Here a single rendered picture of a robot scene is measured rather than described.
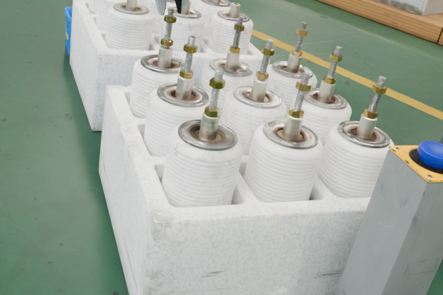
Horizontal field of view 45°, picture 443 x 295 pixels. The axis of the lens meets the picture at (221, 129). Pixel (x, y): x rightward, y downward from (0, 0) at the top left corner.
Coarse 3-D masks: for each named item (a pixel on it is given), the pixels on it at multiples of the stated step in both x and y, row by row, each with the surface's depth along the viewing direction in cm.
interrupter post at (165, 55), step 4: (160, 48) 84; (164, 48) 85; (172, 48) 85; (160, 52) 85; (164, 52) 84; (168, 52) 84; (172, 52) 85; (160, 56) 85; (164, 56) 85; (168, 56) 85; (160, 60) 85; (164, 60) 85; (168, 60) 85; (160, 64) 85; (164, 64) 85; (168, 64) 86
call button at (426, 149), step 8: (424, 144) 57; (432, 144) 57; (440, 144) 58; (424, 152) 56; (432, 152) 56; (440, 152) 56; (424, 160) 56; (432, 160) 55; (440, 160) 55; (440, 168) 56
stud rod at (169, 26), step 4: (172, 8) 82; (168, 12) 82; (172, 12) 82; (168, 16) 83; (172, 16) 82; (168, 24) 83; (172, 24) 83; (168, 28) 83; (168, 32) 84; (168, 36) 84; (168, 40) 84; (168, 48) 85
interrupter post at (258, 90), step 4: (256, 80) 79; (264, 80) 80; (252, 84) 80; (256, 84) 79; (260, 84) 79; (264, 84) 79; (252, 88) 80; (256, 88) 79; (260, 88) 79; (264, 88) 80; (252, 92) 80; (256, 92) 80; (260, 92) 80; (264, 92) 80; (252, 96) 80; (256, 96) 80; (260, 96) 80; (264, 96) 81; (256, 100) 80; (260, 100) 80
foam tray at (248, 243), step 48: (144, 144) 77; (144, 192) 66; (240, 192) 70; (144, 240) 66; (192, 240) 64; (240, 240) 67; (288, 240) 70; (336, 240) 73; (144, 288) 66; (192, 288) 68; (240, 288) 71; (288, 288) 75; (336, 288) 78
